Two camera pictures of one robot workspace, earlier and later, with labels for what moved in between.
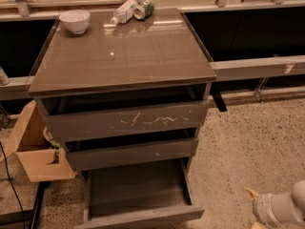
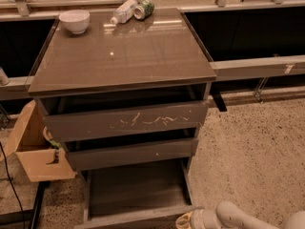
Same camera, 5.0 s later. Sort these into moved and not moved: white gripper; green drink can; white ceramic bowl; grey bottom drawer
Moved: white gripper
Not moved: white ceramic bowl; grey bottom drawer; green drink can
